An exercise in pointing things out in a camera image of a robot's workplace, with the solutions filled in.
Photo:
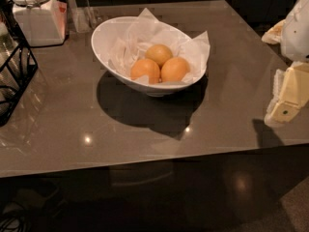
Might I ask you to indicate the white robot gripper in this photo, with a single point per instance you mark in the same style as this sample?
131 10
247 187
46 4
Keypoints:
296 33

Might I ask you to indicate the orange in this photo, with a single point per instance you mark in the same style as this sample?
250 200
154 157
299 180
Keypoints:
159 53
147 67
174 69

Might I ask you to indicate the white oval ceramic bowl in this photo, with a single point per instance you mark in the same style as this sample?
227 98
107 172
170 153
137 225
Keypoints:
106 39

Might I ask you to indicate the white tissue paper liner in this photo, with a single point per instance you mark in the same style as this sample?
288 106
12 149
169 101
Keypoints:
150 52

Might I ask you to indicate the clear glass vase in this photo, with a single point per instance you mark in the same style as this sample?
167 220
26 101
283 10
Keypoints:
83 18

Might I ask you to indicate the black wire rack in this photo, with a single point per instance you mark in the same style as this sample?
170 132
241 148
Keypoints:
17 62

